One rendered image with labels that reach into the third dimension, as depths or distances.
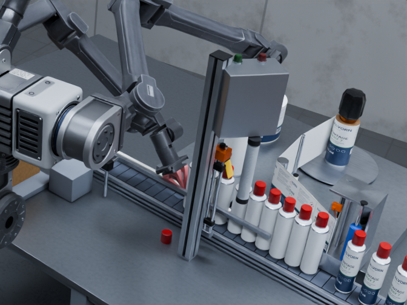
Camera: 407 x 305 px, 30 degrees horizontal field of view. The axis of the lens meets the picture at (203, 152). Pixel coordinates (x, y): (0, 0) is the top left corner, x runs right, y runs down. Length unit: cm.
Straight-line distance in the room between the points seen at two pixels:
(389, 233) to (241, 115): 77
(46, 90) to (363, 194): 98
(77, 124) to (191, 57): 365
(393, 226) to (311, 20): 245
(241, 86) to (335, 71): 296
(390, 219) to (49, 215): 111
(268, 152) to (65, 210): 79
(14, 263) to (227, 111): 146
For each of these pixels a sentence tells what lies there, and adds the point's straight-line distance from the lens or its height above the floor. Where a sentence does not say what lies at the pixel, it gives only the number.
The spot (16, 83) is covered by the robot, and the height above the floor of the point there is 153.
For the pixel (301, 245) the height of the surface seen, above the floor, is 97.
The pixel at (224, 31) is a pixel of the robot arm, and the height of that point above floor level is 146.
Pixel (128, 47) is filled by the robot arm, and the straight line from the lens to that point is 187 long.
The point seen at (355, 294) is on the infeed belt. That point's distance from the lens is 226.
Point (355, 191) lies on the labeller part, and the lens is 219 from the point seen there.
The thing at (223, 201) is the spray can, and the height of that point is 97.
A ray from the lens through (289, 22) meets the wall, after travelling 486.
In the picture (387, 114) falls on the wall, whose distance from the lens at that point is 491.
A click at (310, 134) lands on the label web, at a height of 104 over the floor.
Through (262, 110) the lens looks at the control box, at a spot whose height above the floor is 137.
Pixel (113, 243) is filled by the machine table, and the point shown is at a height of 83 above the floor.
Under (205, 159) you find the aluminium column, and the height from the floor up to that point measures 120.
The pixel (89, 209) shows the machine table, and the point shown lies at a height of 83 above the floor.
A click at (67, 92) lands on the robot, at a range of 164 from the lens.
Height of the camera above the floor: 231
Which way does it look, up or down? 32 degrees down
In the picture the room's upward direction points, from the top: 10 degrees clockwise
